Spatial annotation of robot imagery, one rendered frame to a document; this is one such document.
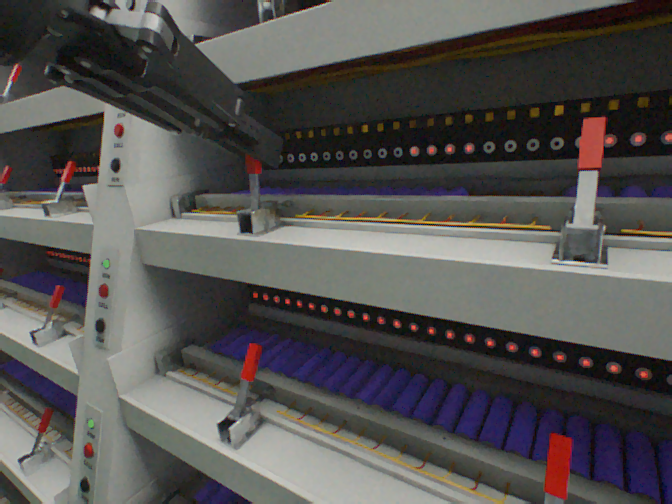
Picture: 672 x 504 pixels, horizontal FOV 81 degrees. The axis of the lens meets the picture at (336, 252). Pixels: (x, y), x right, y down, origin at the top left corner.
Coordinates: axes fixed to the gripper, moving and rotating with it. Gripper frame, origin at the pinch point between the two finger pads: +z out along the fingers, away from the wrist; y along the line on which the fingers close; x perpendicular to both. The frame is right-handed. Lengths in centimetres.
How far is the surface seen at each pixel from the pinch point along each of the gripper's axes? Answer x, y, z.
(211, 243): -9.5, -4.4, 2.5
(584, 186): -3.4, 26.5, 3.3
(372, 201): -3.3, 10.0, 7.6
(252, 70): 7.7, -2.0, 0.7
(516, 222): -4.5, 22.3, 8.3
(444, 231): -6.0, 17.5, 6.3
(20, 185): 0, -88, 12
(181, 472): -40.0, -17.7, 17.2
